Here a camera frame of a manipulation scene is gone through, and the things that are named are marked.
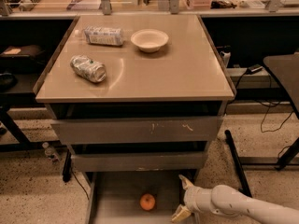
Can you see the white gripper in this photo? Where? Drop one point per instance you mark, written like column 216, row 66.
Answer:
column 191, row 198

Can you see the orange fruit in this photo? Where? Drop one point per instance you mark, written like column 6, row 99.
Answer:
column 147, row 202

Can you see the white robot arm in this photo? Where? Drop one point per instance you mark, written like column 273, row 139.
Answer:
column 225, row 201

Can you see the open bottom drawer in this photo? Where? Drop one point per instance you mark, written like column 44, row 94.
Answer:
column 115, row 198

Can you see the top grey drawer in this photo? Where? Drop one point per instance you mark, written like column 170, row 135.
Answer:
column 92, row 123

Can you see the grey drawer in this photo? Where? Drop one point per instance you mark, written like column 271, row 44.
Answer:
column 92, row 123
column 140, row 156

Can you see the grey drawer cabinet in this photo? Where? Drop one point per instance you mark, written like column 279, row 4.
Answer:
column 186, row 69

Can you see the middle grey drawer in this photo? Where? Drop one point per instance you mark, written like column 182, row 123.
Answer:
column 140, row 156

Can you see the black table leg bar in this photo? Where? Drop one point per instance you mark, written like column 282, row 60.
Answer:
column 238, row 166

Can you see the small bottle on floor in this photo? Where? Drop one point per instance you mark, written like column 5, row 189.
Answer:
column 50, row 152

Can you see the black power adapter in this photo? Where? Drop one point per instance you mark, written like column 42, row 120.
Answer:
column 254, row 69

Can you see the crushed silver can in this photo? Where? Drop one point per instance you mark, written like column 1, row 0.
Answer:
column 91, row 70

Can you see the white paper bowl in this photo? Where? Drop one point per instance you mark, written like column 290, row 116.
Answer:
column 149, row 40

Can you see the clear plastic water bottle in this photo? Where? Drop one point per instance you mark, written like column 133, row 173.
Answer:
column 101, row 35

